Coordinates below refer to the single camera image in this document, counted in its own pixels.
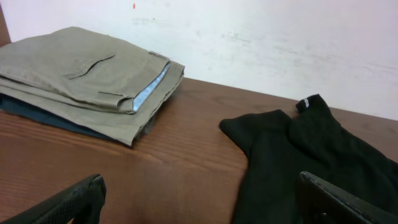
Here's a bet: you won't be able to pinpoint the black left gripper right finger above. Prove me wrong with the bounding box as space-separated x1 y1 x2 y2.
294 171 397 224

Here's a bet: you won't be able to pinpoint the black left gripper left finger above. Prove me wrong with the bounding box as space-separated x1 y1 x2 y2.
3 174 106 224

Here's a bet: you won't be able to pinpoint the folded dark blue garment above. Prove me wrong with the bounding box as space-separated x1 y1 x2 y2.
1 94 114 141

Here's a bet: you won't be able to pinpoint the folded khaki pants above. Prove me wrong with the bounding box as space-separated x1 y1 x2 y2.
1 27 184 146

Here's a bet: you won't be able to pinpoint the black polo shirt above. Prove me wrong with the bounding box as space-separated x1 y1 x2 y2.
220 95 397 223

